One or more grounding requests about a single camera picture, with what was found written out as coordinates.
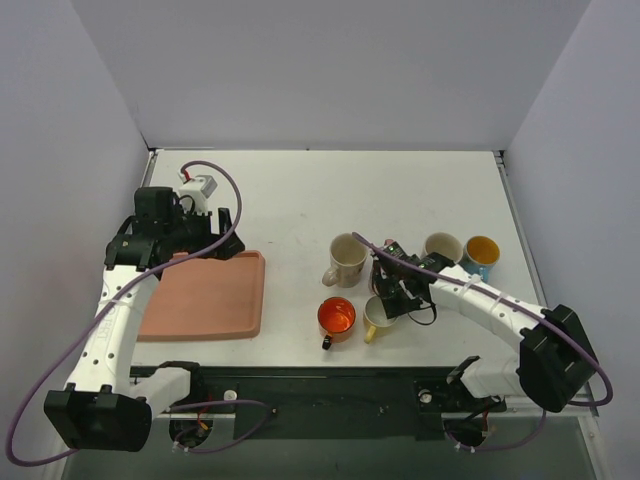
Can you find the blue patterned mug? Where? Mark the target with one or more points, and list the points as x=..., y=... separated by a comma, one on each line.
x=480, y=255

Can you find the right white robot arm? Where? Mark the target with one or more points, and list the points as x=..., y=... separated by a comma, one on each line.
x=553, y=356

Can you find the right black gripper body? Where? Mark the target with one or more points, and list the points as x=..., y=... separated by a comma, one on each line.
x=395, y=298

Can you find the pink plastic tray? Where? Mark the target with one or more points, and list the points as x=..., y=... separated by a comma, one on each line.
x=207, y=300

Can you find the orange mug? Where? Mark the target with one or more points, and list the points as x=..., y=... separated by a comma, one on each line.
x=336, y=317

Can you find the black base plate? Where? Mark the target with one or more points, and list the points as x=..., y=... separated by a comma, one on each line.
x=336, y=403

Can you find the pink patterned mug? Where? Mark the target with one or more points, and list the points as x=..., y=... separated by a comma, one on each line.
x=373, y=277

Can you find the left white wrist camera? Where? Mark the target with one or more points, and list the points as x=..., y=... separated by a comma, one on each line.
x=194, y=192

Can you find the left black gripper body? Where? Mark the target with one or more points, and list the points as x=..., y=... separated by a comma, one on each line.
x=211, y=234

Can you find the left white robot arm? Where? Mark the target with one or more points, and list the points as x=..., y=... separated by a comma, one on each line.
x=98, y=408

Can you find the beige patterned mug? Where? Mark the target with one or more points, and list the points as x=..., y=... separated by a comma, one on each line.
x=444, y=244

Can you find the yellow cream mug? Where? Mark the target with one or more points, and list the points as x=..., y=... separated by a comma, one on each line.
x=347, y=260

